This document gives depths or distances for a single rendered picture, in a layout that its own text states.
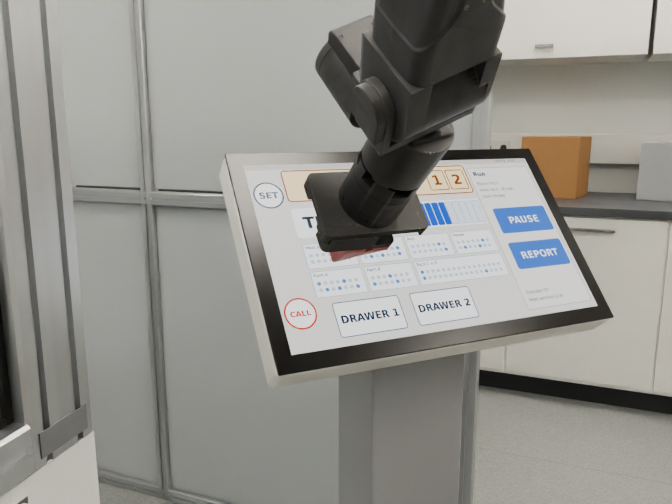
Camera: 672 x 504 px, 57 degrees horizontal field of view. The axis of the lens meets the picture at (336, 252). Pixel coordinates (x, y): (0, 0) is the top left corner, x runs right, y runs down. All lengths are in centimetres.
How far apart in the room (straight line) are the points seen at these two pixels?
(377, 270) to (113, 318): 149
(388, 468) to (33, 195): 64
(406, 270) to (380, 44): 48
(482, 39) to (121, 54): 173
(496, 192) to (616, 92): 258
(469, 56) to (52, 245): 38
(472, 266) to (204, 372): 129
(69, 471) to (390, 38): 47
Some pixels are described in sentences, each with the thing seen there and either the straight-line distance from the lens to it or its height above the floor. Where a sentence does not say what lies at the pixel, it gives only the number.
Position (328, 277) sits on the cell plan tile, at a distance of 78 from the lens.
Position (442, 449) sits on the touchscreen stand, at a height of 75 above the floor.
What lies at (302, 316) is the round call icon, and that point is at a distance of 74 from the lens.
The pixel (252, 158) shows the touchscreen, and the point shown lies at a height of 119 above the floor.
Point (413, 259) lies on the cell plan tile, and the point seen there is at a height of 106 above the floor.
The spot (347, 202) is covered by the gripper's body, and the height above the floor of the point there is 117.
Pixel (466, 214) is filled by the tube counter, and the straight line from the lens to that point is 93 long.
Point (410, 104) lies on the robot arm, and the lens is 38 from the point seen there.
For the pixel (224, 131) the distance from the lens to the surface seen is 182.
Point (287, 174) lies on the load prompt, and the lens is 85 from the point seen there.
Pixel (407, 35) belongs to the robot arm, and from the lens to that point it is 37.
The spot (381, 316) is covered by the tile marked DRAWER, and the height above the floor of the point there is 100.
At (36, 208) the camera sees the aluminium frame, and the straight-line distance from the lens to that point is 57.
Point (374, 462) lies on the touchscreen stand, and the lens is 96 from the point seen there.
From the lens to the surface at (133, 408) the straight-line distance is 226.
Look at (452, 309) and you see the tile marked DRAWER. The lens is 83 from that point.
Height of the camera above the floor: 123
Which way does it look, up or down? 11 degrees down
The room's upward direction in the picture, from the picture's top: straight up
